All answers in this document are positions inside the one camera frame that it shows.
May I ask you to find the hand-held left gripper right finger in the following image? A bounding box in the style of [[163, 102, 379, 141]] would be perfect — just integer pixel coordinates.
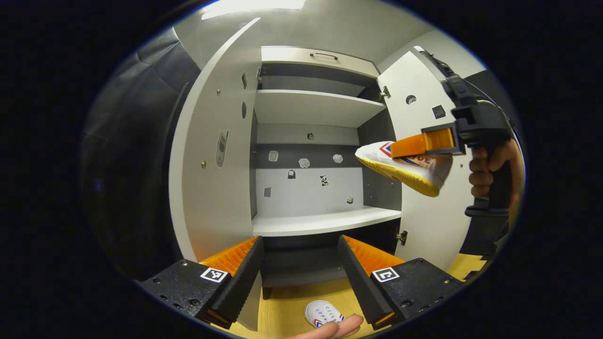
[[337, 234, 464, 331]]

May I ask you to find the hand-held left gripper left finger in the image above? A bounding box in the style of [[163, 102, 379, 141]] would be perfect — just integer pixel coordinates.
[[140, 235, 265, 330]]

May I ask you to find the white shoe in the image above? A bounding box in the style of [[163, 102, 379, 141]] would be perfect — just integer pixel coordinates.
[[305, 300, 345, 329], [355, 141, 454, 197]]

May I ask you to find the white cabinet door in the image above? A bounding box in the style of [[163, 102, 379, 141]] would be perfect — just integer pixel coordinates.
[[169, 18, 263, 331], [377, 46, 476, 271]]

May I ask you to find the white shoe cabinet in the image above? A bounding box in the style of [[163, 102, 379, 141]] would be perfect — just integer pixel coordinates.
[[250, 46, 403, 299]]

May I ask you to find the white cabinet shelf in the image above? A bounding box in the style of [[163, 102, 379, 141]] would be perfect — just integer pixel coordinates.
[[252, 206, 402, 237], [254, 89, 387, 129]]

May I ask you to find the white cabinet drawer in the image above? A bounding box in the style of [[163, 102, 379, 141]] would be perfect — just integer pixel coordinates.
[[261, 46, 380, 78]]

